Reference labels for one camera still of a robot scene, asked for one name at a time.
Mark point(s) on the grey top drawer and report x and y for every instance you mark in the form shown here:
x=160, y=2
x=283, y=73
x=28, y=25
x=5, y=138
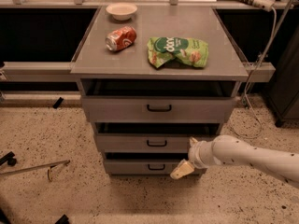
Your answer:
x=157, y=110

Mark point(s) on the metal rod with clip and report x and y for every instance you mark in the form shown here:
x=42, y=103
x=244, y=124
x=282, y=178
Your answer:
x=48, y=166

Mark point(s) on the grey drawer cabinet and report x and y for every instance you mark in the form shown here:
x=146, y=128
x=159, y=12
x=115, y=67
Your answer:
x=177, y=81

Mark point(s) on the dark side cabinet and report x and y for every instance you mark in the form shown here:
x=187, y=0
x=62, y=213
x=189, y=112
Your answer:
x=282, y=92

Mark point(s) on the black caster wheel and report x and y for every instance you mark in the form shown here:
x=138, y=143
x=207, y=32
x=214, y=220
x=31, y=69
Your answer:
x=9, y=159

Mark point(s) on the green chip bag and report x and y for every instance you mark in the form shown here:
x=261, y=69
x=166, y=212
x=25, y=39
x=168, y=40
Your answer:
x=189, y=51

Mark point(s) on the black floor foot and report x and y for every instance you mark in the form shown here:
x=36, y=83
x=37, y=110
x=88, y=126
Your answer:
x=63, y=220

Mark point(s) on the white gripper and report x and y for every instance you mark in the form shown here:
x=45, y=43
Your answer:
x=196, y=155

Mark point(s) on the grey drawer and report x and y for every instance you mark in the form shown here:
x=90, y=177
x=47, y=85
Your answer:
x=157, y=110
x=135, y=167
x=142, y=143

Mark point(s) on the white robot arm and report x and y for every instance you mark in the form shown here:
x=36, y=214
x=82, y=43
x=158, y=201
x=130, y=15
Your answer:
x=228, y=150

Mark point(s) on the grey bottom drawer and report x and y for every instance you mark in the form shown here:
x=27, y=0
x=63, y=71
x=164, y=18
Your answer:
x=135, y=167

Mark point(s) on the orange soda can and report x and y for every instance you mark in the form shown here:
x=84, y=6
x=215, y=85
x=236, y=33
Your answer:
x=121, y=38

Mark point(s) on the white ceramic bowl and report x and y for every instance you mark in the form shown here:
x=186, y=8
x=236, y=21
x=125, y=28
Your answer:
x=121, y=11

